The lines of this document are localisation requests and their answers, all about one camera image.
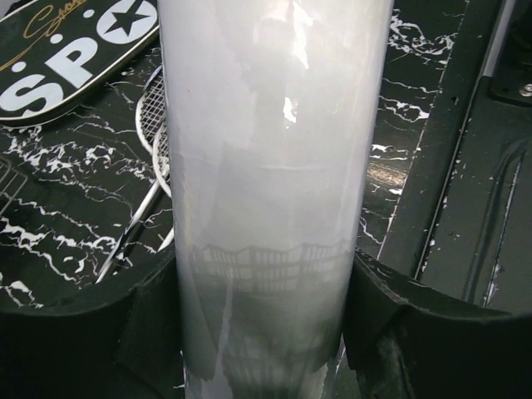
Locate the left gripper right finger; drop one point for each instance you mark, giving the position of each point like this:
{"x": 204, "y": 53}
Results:
{"x": 406, "y": 340}

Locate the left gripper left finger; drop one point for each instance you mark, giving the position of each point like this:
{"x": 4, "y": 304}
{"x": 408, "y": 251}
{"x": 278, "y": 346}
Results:
{"x": 116, "y": 339}

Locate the white shuttlecock tube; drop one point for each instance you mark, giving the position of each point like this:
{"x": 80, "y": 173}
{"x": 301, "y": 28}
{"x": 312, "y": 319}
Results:
{"x": 271, "y": 107}

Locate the lower badminton racket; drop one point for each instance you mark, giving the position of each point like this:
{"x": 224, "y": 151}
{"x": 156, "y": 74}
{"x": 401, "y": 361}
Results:
{"x": 161, "y": 164}

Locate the badminton racket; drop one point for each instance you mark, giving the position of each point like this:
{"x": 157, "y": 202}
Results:
{"x": 150, "y": 109}
{"x": 161, "y": 164}

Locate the upper badminton racket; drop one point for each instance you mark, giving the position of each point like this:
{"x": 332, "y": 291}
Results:
{"x": 150, "y": 109}

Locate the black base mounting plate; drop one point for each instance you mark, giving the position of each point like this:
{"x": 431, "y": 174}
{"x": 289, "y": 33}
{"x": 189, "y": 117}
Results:
{"x": 454, "y": 149}

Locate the marble pattern table mat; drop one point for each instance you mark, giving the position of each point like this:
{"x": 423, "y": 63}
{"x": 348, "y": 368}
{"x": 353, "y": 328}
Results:
{"x": 70, "y": 188}

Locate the black racket bag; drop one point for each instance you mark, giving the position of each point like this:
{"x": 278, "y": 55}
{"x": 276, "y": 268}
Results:
{"x": 54, "y": 52}

